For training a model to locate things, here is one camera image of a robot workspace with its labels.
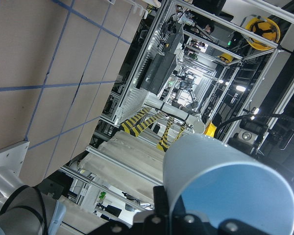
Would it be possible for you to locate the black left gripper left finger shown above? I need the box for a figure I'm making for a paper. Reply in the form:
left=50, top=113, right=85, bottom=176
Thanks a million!
left=153, top=186, right=186, bottom=220

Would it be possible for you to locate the white wire cup rack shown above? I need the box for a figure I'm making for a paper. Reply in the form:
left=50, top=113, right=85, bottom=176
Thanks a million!
left=110, top=0, right=162, bottom=19

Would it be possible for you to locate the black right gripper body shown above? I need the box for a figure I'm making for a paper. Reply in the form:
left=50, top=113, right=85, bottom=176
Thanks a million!
left=227, top=116, right=294, bottom=156

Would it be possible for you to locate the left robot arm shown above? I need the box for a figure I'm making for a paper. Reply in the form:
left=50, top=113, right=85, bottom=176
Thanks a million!
left=0, top=181, right=255, bottom=235

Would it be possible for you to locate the yellow hard hat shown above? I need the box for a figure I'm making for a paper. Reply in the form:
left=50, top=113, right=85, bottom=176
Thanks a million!
left=245, top=16, right=281, bottom=51

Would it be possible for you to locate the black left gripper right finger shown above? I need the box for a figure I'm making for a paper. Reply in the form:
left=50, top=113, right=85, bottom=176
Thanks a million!
left=217, top=219, right=250, bottom=235

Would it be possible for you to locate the light blue plastic cup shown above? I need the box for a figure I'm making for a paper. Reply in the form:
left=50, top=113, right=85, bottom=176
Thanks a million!
left=163, top=134, right=294, bottom=235

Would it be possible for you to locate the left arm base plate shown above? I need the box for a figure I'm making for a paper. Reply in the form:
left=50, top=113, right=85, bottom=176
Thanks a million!
left=0, top=141, right=30, bottom=176

